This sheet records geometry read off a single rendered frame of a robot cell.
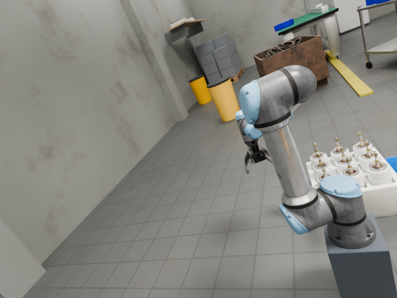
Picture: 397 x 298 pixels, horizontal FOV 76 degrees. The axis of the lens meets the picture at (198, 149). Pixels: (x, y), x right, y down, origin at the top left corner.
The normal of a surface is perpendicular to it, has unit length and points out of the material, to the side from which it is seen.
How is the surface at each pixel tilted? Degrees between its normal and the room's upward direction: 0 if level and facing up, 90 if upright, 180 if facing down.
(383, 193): 90
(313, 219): 85
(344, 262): 90
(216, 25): 90
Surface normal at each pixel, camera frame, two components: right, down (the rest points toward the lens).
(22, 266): 0.87, -0.23
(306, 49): -0.09, 0.40
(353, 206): 0.11, 0.33
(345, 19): -0.29, 0.47
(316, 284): -0.39, -0.86
